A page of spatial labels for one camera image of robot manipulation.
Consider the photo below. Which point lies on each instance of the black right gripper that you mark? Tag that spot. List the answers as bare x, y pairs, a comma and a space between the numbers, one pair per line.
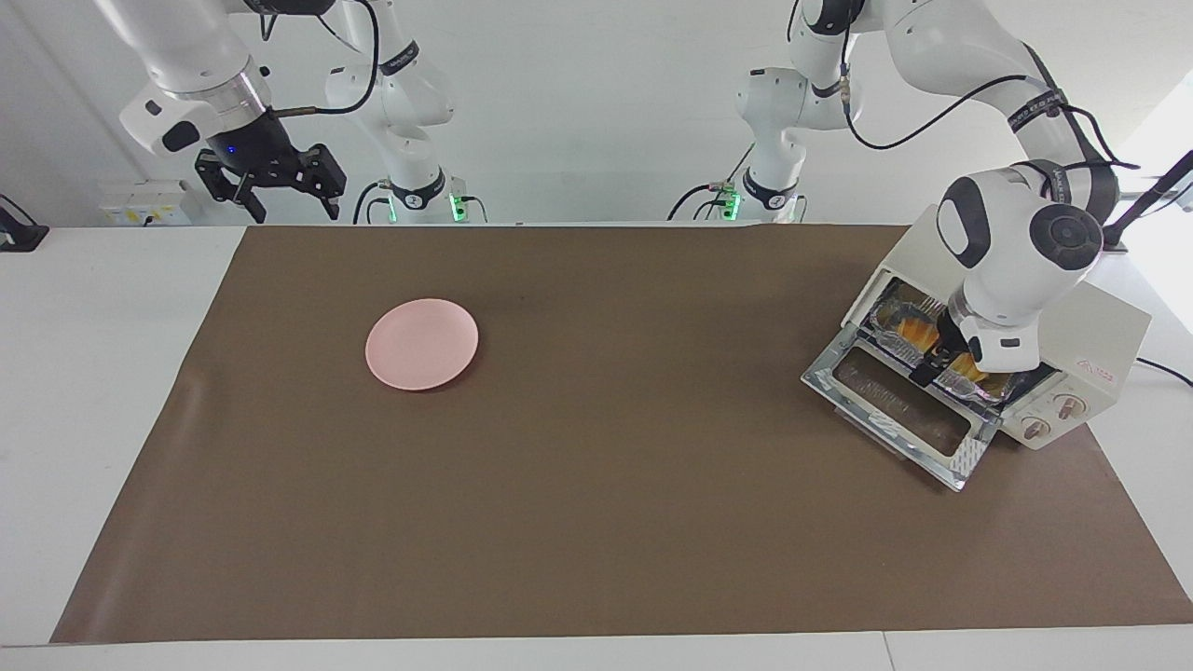
261, 158

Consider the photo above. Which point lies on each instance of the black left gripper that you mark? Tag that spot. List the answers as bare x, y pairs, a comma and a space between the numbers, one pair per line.
955, 340

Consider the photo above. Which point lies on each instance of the yellow sliced bread loaf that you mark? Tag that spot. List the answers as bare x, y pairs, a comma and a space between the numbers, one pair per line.
916, 334

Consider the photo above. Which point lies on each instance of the aluminium foil tray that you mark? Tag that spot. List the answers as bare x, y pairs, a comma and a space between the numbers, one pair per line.
890, 321

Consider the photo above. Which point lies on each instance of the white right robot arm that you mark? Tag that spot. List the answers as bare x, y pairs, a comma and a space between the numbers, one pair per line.
186, 47

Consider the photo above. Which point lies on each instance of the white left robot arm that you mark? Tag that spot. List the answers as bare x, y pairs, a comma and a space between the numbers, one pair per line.
1016, 252

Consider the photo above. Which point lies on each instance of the glass oven door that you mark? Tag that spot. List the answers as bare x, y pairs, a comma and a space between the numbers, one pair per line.
839, 373

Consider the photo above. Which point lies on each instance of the cream oven knob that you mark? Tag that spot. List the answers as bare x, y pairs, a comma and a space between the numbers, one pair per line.
1071, 406
1035, 429

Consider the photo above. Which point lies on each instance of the cream toaster oven body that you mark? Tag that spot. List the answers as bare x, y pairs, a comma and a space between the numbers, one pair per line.
1100, 335

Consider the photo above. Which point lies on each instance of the pink round plate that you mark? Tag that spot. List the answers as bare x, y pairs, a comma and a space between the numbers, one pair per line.
419, 345

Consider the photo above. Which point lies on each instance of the small black stand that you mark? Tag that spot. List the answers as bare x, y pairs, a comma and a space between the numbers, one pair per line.
19, 235

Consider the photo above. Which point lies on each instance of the brown table mat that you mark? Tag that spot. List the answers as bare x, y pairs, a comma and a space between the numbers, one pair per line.
606, 513

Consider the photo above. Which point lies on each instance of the white wall socket strip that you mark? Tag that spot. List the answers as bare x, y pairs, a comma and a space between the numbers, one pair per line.
140, 205

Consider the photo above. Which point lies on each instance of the long black camera stand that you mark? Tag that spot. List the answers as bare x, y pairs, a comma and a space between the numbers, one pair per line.
1165, 182

